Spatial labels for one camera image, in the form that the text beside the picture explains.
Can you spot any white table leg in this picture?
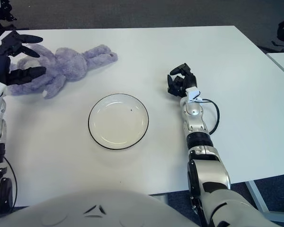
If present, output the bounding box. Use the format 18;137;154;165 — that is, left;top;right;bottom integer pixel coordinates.
245;181;273;215

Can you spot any white plate black rim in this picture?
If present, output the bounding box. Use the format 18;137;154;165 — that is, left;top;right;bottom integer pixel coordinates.
88;94;150;150

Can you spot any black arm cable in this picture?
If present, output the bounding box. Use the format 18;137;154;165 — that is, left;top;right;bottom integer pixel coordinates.
200;98;221;135
3;156;18;209

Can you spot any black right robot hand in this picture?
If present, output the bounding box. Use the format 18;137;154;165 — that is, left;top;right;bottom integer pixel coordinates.
167;62;197;98

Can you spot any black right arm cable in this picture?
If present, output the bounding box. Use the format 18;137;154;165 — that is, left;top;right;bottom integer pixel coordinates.
200;98;221;135

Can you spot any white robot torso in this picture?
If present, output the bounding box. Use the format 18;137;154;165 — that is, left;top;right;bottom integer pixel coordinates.
0;189;202;227

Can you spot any grey under-table box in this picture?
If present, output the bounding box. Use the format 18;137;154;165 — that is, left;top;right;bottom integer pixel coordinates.
153;193;169;205

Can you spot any purple plush bunny doll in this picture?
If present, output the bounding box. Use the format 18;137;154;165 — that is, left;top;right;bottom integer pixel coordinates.
6;44;118;99

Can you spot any black stand bracket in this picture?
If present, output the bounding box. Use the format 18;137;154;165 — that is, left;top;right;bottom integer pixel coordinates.
190;195;203;224

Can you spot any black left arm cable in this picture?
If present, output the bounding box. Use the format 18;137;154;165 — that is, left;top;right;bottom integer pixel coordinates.
3;156;18;209

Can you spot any black office chair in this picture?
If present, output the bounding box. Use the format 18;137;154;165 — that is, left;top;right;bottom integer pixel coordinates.
0;0;17;40

